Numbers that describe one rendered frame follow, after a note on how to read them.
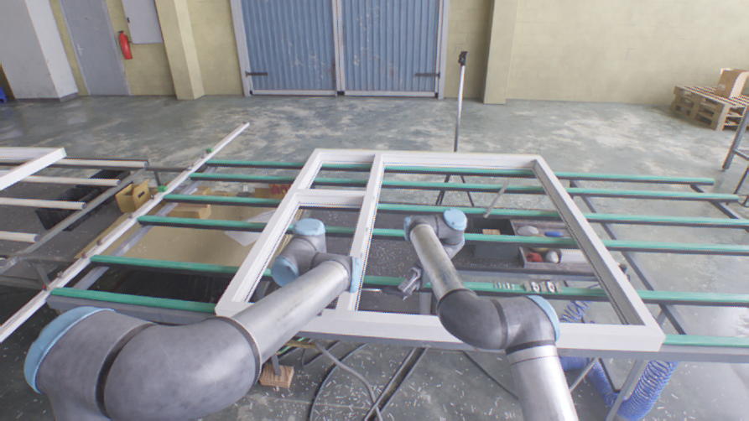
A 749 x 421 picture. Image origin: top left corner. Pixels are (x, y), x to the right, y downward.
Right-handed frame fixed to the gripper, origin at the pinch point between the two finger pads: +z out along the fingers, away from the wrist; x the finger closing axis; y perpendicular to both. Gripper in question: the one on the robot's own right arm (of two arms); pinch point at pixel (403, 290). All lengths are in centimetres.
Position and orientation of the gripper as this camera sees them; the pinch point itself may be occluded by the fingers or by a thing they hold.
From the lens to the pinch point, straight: 143.0
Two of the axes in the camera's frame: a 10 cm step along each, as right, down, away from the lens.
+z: -6.8, 5.0, -5.4
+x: -0.4, -7.6, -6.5
